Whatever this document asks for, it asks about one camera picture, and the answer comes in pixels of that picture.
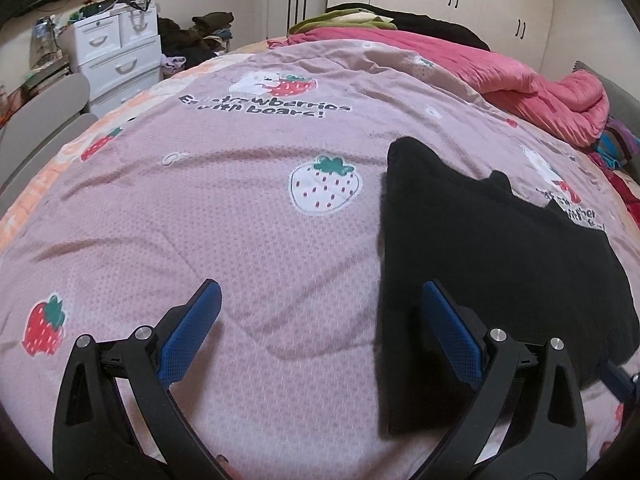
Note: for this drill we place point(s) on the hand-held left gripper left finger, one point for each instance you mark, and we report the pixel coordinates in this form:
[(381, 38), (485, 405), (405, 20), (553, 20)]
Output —
[(190, 335)]

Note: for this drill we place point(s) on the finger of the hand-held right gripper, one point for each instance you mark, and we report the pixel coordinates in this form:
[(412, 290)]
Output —
[(620, 382)]

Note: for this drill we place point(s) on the pile of dark clothes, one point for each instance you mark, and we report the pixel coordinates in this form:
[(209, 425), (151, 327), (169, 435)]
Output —
[(200, 35)]

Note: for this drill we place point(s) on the pink strawberry printed blanket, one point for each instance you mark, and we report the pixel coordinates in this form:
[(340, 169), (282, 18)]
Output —
[(225, 200)]

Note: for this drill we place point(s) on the grey headboard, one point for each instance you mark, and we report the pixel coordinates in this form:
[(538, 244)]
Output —
[(622, 95)]

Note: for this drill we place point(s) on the black clothing on bed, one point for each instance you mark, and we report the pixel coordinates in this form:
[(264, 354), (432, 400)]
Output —
[(435, 25)]

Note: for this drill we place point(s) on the white wardrobe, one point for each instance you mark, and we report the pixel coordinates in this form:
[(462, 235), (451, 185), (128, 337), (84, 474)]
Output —
[(450, 0)]

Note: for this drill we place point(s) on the black sweater with orange patches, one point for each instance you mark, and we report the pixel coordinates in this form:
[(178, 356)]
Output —
[(475, 270)]

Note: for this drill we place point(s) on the green blanket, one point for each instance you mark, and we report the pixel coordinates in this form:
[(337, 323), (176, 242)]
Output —
[(350, 22)]

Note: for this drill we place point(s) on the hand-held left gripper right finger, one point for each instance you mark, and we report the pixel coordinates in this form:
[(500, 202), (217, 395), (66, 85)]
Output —
[(452, 340)]

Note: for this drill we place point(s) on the pink quilt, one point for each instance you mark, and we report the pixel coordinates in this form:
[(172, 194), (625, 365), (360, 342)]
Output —
[(500, 72)]

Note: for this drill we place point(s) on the colourful striped cloth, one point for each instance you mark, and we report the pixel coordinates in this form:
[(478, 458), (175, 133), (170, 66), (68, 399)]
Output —
[(620, 140)]

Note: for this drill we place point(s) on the clear plastic bottle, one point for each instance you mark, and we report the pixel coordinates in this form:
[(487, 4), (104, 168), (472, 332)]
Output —
[(44, 35)]

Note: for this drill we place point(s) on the red patterned cloth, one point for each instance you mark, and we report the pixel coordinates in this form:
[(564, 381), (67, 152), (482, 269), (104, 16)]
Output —
[(627, 187)]

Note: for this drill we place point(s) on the white drawer cabinet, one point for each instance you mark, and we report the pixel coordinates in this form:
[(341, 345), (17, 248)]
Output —
[(117, 60)]

